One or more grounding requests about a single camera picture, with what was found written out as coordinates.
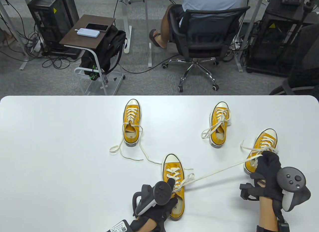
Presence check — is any person's left hand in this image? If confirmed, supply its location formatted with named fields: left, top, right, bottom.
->
left=130, top=177, right=178, bottom=232

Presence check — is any person's right hand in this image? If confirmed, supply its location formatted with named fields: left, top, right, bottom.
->
left=240, top=151, right=284, bottom=202

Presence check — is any gray handheld controller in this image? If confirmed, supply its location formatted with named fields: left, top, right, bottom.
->
left=277, top=167, right=311, bottom=212
left=132, top=181, right=173, bottom=217

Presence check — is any yellow canvas shoe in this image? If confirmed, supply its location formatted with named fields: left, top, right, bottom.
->
left=123, top=99, right=142, bottom=147
left=162, top=154, right=185, bottom=221
left=244, top=129, right=278, bottom=175
left=209, top=102, right=232, bottom=148

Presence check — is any person's left forearm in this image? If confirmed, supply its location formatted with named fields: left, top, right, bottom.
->
left=138, top=218, right=158, bottom=232

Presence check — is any person's right forearm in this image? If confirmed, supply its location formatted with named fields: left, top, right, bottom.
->
left=259, top=196, right=279, bottom=230

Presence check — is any white desk leg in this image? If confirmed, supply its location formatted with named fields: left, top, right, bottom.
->
left=234, top=0, right=264, bottom=72
left=118, top=0, right=132, bottom=54
left=145, top=0, right=152, bottom=68
left=0, top=0, right=28, bottom=70

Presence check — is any dark office chair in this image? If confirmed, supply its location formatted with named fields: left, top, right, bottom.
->
left=269, top=24, right=319, bottom=96

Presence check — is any black computer rack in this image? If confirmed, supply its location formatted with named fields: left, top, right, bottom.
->
left=246, top=0, right=308, bottom=77

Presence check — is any black mesh office chair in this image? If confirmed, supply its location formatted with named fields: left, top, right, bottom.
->
left=162, top=6, right=251, bottom=92

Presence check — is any green bag accessory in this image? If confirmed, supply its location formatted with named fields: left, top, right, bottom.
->
left=89, top=65, right=99, bottom=81

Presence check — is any black backpack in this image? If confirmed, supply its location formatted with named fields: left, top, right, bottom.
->
left=80, top=25, right=127, bottom=81

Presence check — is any black sandal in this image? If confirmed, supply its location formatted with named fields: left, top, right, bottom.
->
left=149, top=29, right=168, bottom=48

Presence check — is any light blue power bank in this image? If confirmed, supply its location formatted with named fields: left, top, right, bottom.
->
left=75, top=28, right=100, bottom=38

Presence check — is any brown side table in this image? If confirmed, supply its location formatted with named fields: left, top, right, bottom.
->
left=59, top=14, right=126, bottom=96

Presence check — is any black smartphone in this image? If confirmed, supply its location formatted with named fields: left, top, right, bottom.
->
left=85, top=23, right=109, bottom=32

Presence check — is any black computer tower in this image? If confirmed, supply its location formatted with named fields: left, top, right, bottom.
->
left=27, top=0, right=80, bottom=60

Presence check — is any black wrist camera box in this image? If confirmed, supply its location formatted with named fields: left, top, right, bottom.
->
left=106, top=219, right=131, bottom=232
left=277, top=218, right=291, bottom=232

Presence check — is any tangle of black cables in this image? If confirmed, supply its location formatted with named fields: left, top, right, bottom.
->
left=0, top=0, right=71, bottom=69

